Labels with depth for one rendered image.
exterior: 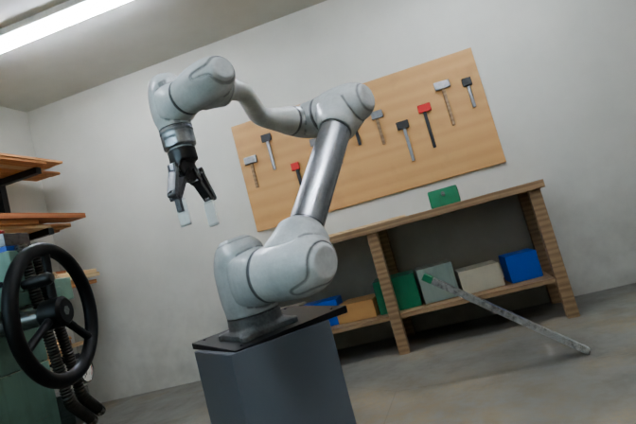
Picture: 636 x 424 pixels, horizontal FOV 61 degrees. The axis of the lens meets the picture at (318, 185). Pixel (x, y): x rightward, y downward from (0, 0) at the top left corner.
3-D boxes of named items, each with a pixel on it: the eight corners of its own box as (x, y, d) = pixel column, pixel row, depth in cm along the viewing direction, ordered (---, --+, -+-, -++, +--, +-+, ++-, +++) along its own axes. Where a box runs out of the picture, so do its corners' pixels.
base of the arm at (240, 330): (264, 320, 171) (258, 302, 171) (300, 320, 153) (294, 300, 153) (211, 341, 160) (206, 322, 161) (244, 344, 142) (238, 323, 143)
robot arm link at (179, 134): (151, 132, 143) (157, 153, 142) (180, 120, 141) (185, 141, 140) (171, 137, 152) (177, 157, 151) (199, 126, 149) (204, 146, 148)
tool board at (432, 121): (506, 161, 394) (470, 45, 404) (256, 232, 437) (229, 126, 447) (505, 162, 398) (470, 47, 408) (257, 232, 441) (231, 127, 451)
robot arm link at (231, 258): (255, 306, 167) (235, 237, 168) (296, 299, 155) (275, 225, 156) (214, 323, 154) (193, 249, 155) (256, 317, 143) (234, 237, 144)
